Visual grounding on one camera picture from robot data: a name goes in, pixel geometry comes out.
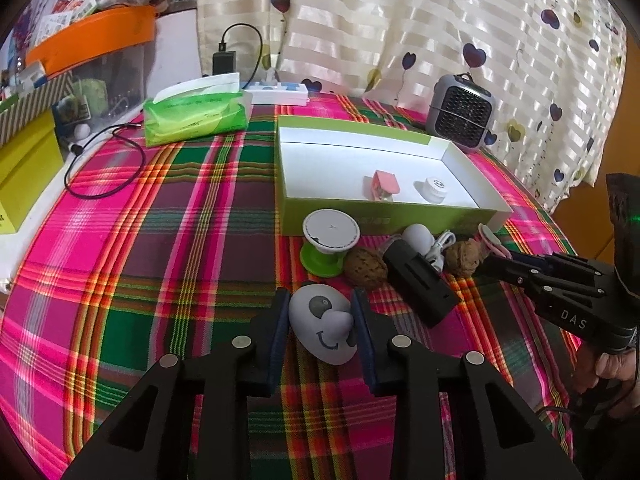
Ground brown walnut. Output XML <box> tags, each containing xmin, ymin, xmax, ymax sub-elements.
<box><xmin>444</xmin><ymin>240</ymin><xmax>488</xmax><ymax>277</ymax></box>
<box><xmin>343</xmin><ymin>247</ymin><xmax>390</xmax><ymax>290</ymax></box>

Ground small white round item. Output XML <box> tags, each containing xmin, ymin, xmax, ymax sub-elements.
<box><xmin>414</xmin><ymin>176</ymin><xmax>448</xmax><ymax>206</ymax></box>

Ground white cable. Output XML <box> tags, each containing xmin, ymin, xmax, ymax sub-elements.
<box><xmin>425</xmin><ymin>230</ymin><xmax>457</xmax><ymax>273</ymax></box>

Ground green and white round stand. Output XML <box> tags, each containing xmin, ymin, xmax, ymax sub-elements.
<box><xmin>299</xmin><ymin>209</ymin><xmax>361</xmax><ymax>277</ymax></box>

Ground black charger cable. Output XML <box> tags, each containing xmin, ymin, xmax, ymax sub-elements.
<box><xmin>220</xmin><ymin>22</ymin><xmax>265</xmax><ymax>83</ymax></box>

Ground white power strip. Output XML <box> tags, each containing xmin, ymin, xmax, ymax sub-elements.
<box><xmin>242</xmin><ymin>80</ymin><xmax>310</xmax><ymax>107</ymax></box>

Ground clear container with orange lid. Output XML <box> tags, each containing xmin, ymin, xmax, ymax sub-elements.
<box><xmin>25</xmin><ymin>4</ymin><xmax>158</xmax><ymax>126</ymax></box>

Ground person's right hand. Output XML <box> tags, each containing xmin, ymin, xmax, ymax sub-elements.
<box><xmin>572</xmin><ymin>352</ymin><xmax>640</xmax><ymax>420</ymax></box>

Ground small pink item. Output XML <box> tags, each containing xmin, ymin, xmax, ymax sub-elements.
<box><xmin>370</xmin><ymin>170</ymin><xmax>400</xmax><ymax>202</ymax></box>

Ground white egg-shaped item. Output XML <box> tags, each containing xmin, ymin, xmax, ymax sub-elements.
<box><xmin>401</xmin><ymin>224</ymin><xmax>441</xmax><ymax>258</ymax></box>

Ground black battery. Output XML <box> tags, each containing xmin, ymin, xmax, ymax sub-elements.
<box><xmin>382</xmin><ymin>240</ymin><xmax>462</xmax><ymax>330</ymax></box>

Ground black charger adapter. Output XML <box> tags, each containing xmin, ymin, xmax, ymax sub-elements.
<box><xmin>212</xmin><ymin>50</ymin><xmax>237</xmax><ymax>77</ymax></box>

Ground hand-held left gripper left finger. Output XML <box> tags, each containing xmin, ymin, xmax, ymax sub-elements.
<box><xmin>60</xmin><ymin>287</ymin><xmax>293</xmax><ymax>480</ymax></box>

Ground grey mini fan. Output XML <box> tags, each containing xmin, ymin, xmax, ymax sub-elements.
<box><xmin>425</xmin><ymin>72</ymin><xmax>496</xmax><ymax>155</ymax></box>

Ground green tissue pack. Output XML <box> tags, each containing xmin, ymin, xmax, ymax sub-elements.
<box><xmin>142</xmin><ymin>72</ymin><xmax>255</xmax><ymax>148</ymax></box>

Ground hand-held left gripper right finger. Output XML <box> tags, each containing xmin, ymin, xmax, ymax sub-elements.
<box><xmin>350</xmin><ymin>287</ymin><xmax>583</xmax><ymax>480</ymax></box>

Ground pink clip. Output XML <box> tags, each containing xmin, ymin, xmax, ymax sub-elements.
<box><xmin>477</xmin><ymin>222</ymin><xmax>513</xmax><ymax>261</ymax></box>

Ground green and white box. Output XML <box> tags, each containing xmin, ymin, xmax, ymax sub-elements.
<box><xmin>274</xmin><ymin>115</ymin><xmax>515</xmax><ymax>237</ymax></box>

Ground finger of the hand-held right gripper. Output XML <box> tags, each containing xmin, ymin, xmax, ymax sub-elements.
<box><xmin>510</xmin><ymin>251</ymin><xmax>608</xmax><ymax>283</ymax></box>
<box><xmin>475</xmin><ymin>254</ymin><xmax>556</xmax><ymax>308</ymax></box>

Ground yellow box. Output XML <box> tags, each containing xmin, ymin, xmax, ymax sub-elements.
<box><xmin>0</xmin><ymin>110</ymin><xmax>66</xmax><ymax>235</ymax></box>

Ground white smiley face toy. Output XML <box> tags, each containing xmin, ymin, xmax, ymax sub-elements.
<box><xmin>289</xmin><ymin>284</ymin><xmax>358</xmax><ymax>366</ymax></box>

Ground cream curtain with hearts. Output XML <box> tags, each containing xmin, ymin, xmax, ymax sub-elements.
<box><xmin>195</xmin><ymin>0</ymin><xmax>628</xmax><ymax>213</ymax></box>

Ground colourful paper packets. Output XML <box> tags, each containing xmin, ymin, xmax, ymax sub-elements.
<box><xmin>40</xmin><ymin>0</ymin><xmax>96</xmax><ymax>36</ymax></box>

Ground thin black cord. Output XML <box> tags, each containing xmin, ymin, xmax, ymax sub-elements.
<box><xmin>64</xmin><ymin>122</ymin><xmax>147</xmax><ymax>201</ymax></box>

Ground plaid tablecloth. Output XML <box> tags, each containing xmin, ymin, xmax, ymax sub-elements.
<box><xmin>0</xmin><ymin>92</ymin><xmax>586</xmax><ymax>480</ymax></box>

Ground striped cardboard box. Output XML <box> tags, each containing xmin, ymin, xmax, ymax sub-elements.
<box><xmin>0</xmin><ymin>72</ymin><xmax>73</xmax><ymax>146</ymax></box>

